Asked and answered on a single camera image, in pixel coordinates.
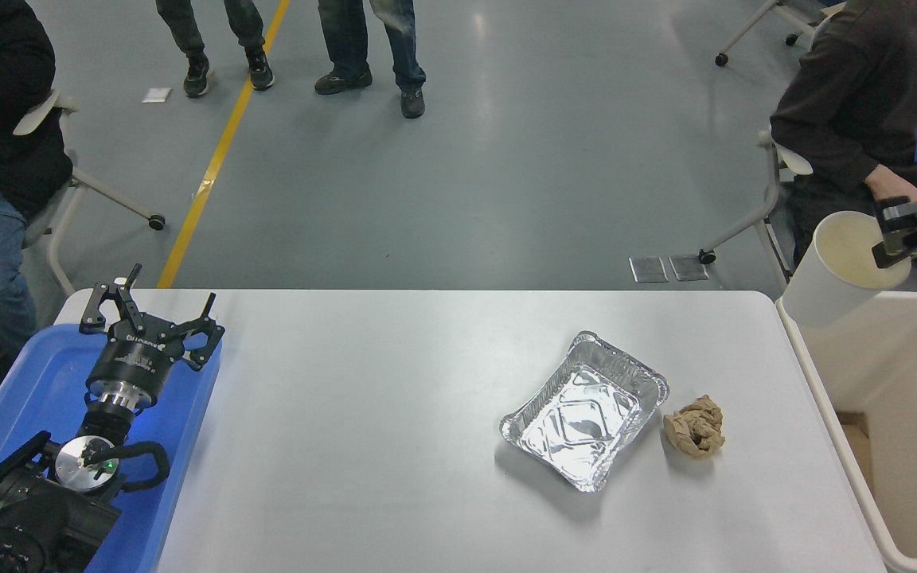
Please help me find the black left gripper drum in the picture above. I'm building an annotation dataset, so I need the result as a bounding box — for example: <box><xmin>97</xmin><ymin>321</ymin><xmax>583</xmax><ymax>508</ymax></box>
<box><xmin>86</xmin><ymin>317</ymin><xmax>189</xmax><ymax>395</ymax></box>

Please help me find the white paper cup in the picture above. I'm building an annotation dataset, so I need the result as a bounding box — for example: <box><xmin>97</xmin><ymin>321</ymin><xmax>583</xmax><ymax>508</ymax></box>
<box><xmin>781</xmin><ymin>210</ymin><xmax>913</xmax><ymax>332</ymax></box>

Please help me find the person's hand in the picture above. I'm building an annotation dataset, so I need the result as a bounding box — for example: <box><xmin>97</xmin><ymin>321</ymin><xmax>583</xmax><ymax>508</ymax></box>
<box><xmin>864</xmin><ymin>163</ymin><xmax>917</xmax><ymax>206</ymax></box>

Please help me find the blue plastic tray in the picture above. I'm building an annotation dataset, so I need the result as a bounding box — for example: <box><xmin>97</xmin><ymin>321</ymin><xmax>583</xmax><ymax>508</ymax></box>
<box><xmin>0</xmin><ymin>322</ymin><xmax>223</xmax><ymax>573</ymax></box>

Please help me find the white wheeled chair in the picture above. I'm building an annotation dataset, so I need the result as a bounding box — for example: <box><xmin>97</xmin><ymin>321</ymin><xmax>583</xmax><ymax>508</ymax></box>
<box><xmin>697</xmin><ymin>127</ymin><xmax>814</xmax><ymax>289</ymax></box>
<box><xmin>714</xmin><ymin>0</ymin><xmax>845</xmax><ymax>68</ymax></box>
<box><xmin>13</xmin><ymin>89</ymin><xmax>167</xmax><ymax>297</ymax></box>

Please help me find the seated person beside bin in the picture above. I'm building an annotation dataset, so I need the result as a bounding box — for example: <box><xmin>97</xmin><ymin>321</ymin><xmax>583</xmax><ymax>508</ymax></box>
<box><xmin>769</xmin><ymin>0</ymin><xmax>917</xmax><ymax>311</ymax></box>

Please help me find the large pale bin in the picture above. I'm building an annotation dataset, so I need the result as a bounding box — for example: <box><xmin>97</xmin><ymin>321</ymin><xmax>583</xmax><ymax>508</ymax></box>
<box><xmin>775</xmin><ymin>290</ymin><xmax>917</xmax><ymax>573</ymax></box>

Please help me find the metal floor plate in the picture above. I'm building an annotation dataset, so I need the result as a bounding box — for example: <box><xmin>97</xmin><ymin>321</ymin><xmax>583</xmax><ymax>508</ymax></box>
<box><xmin>629</xmin><ymin>256</ymin><xmax>669</xmax><ymax>284</ymax></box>
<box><xmin>669</xmin><ymin>254</ymin><xmax>711</xmax><ymax>283</ymax></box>

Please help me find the standing person with black sneakers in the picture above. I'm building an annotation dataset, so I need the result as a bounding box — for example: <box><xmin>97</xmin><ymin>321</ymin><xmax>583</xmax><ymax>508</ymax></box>
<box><xmin>155</xmin><ymin>0</ymin><xmax>275</xmax><ymax>99</ymax></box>

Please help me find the crumpled tan paper ball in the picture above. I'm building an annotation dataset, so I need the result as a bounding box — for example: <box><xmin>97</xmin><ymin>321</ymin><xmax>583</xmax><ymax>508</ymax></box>
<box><xmin>663</xmin><ymin>394</ymin><xmax>726</xmax><ymax>460</ymax></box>

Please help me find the standing person with dark shoes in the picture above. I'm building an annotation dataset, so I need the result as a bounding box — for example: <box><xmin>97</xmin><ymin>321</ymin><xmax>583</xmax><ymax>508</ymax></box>
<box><xmin>314</xmin><ymin>0</ymin><xmax>427</xmax><ymax>119</ymax></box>

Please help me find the silver foil tray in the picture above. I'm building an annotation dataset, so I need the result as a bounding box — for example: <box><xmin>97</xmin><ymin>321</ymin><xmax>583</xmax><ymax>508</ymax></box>
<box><xmin>500</xmin><ymin>331</ymin><xmax>670</xmax><ymax>493</ymax></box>

